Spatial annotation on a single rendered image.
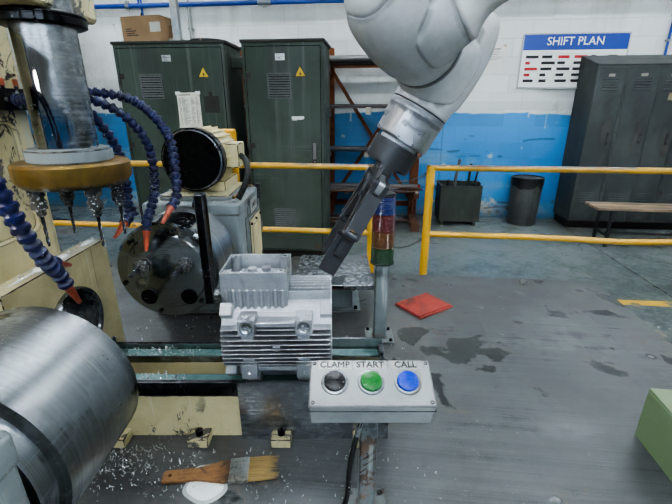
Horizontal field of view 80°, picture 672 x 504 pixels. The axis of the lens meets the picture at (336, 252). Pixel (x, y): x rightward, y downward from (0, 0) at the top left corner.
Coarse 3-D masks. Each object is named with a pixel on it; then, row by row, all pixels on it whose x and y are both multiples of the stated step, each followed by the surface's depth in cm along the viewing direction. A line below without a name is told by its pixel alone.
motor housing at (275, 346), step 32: (288, 288) 75; (320, 288) 75; (224, 320) 73; (256, 320) 72; (288, 320) 72; (320, 320) 73; (224, 352) 72; (256, 352) 72; (288, 352) 72; (320, 352) 72
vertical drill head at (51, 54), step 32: (64, 0) 61; (32, 32) 59; (64, 32) 62; (32, 64) 61; (64, 64) 62; (32, 96) 62; (64, 96) 63; (32, 128) 65; (64, 128) 64; (32, 160) 64; (64, 160) 64; (96, 160) 67; (128, 160) 72; (32, 192) 67; (64, 192) 74; (96, 192) 67
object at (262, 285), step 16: (240, 256) 80; (256, 256) 80; (272, 256) 81; (288, 256) 79; (224, 272) 72; (240, 272) 72; (256, 272) 72; (272, 272) 72; (288, 272) 75; (224, 288) 72; (240, 288) 72; (256, 288) 72; (272, 288) 72; (240, 304) 73; (256, 304) 73; (272, 304) 74
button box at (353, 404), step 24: (312, 384) 55; (360, 384) 55; (384, 384) 55; (432, 384) 55; (312, 408) 53; (336, 408) 53; (360, 408) 53; (384, 408) 53; (408, 408) 53; (432, 408) 53
